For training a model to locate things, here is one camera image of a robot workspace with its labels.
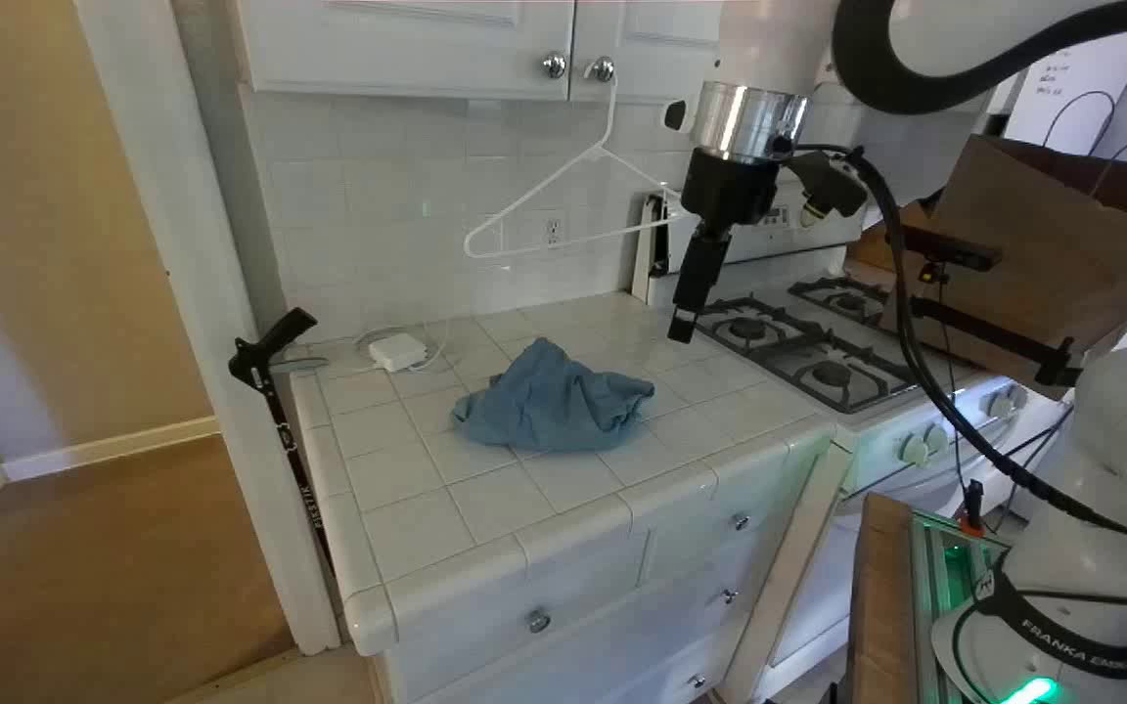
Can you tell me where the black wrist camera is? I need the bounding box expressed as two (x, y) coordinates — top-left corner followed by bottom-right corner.
(790, 147), (872, 218)

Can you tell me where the blue crumpled cloth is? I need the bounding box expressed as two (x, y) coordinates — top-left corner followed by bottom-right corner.
(450, 330), (661, 457)

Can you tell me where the white upper cabinet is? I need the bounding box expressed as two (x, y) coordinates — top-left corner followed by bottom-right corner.
(221, 0), (730, 110)

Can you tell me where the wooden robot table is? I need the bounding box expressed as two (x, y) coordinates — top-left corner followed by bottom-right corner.
(846, 487), (924, 704)

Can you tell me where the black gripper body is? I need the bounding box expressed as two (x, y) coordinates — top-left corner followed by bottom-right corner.
(678, 143), (783, 241)

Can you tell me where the white door frame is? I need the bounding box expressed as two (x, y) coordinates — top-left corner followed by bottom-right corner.
(69, 0), (344, 658)

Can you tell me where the thick black cable hose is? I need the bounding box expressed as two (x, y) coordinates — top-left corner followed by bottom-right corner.
(830, 0), (1127, 115)

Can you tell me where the brown cardboard box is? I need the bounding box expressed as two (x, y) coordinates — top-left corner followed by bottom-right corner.
(846, 131), (1127, 387)

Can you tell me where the white plastic hanger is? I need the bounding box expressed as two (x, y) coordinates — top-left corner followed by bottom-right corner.
(461, 61), (704, 267)

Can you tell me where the white gas stove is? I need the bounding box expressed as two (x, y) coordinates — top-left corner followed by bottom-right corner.
(622, 181), (1067, 681)

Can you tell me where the small white box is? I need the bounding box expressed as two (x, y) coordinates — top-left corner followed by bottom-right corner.
(365, 327), (431, 375)

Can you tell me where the white leaning board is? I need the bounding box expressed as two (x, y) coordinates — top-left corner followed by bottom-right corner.
(714, 436), (855, 704)

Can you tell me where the white stove knob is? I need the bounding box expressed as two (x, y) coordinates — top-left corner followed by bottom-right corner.
(894, 427), (937, 469)
(982, 383), (1023, 420)

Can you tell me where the black clamp handle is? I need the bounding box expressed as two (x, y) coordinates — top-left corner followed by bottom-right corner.
(227, 306), (319, 390)

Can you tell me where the black camera stand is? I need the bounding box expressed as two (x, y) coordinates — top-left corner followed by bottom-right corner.
(907, 267), (1087, 390)

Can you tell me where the white lower drawer cabinet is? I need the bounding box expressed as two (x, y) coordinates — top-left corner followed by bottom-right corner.
(378, 445), (854, 704)

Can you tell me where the black bar camera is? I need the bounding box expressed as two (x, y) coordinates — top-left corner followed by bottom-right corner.
(894, 221), (1003, 273)

